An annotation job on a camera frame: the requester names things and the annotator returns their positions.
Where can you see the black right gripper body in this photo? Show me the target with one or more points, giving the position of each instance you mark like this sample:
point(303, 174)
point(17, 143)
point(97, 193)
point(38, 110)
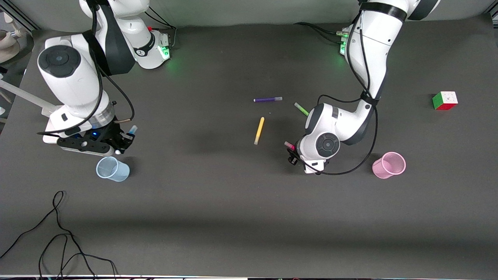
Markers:
point(111, 134)

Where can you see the blue marker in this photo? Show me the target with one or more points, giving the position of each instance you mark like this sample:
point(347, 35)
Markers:
point(133, 129)

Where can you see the pink marker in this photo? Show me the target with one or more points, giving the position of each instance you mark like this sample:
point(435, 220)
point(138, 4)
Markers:
point(289, 145)

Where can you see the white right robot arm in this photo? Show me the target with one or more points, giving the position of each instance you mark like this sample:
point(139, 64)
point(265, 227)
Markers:
point(74, 77)

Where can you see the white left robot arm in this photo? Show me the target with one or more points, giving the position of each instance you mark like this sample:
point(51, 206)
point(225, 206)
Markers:
point(369, 50)

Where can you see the translucent blue cup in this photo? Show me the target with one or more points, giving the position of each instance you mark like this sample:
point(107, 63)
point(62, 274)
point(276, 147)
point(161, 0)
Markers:
point(113, 169)

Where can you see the yellow marker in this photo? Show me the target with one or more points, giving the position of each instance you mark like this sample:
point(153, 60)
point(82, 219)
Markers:
point(259, 130)

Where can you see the green marker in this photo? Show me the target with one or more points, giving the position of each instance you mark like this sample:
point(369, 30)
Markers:
point(301, 109)

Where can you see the purple marker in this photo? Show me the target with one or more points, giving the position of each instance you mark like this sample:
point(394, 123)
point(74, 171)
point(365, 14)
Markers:
point(267, 99)

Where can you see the white slanted bar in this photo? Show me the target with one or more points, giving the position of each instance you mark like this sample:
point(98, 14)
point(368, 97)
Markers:
point(27, 96)

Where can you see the translucent pink cup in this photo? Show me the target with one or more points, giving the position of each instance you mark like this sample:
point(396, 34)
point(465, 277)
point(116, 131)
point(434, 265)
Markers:
point(388, 165)

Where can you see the beige object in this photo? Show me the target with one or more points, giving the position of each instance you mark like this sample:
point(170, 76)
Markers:
point(7, 41)

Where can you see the rubik's cube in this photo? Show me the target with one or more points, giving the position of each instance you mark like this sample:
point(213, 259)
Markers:
point(444, 101)

